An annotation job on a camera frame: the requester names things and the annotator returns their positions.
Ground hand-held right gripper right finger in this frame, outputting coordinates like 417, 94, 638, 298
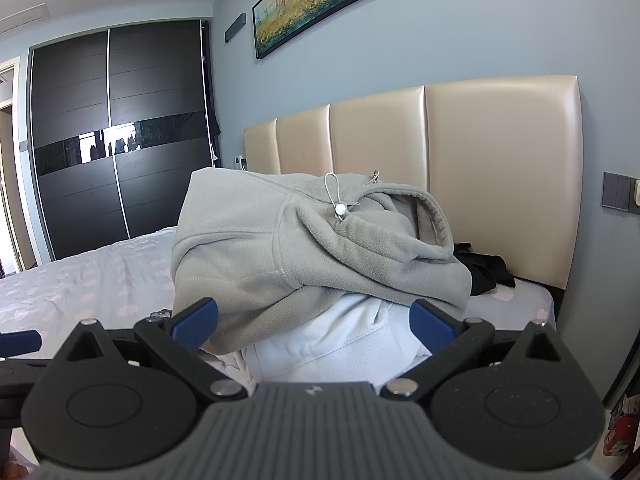
381, 299, 576, 402

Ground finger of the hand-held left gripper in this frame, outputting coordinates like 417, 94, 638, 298
0, 329, 57, 431

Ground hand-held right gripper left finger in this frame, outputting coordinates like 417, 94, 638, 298
50, 298, 248, 402

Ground beige fleece hooded jacket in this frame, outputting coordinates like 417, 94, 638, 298
170, 166, 473, 357

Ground dark hanging clothes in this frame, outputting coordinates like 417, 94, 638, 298
206, 104, 222, 169

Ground black garment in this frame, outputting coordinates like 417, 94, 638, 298
452, 241, 517, 297

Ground white sweatshirt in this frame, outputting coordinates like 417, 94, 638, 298
215, 294, 433, 393

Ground grey pink-dotted bedsheet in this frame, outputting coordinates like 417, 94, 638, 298
0, 225, 557, 480

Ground beige padded headboard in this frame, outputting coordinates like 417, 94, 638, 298
243, 76, 584, 291

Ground colourful printed box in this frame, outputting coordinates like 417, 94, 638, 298
602, 394, 640, 458

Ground dark sliding-door wardrobe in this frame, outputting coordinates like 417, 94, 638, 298
27, 19, 217, 262

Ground white ceiling air vent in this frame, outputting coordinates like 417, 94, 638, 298
0, 3, 50, 37

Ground framed landscape painting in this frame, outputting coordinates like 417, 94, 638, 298
251, 0, 481, 60

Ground white door frame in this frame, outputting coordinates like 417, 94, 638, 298
0, 56, 39, 277

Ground grey wall switch panel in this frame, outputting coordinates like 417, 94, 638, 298
601, 172, 640, 212

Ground dark wall-mounted bar lamp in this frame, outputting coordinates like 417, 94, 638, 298
224, 12, 247, 44

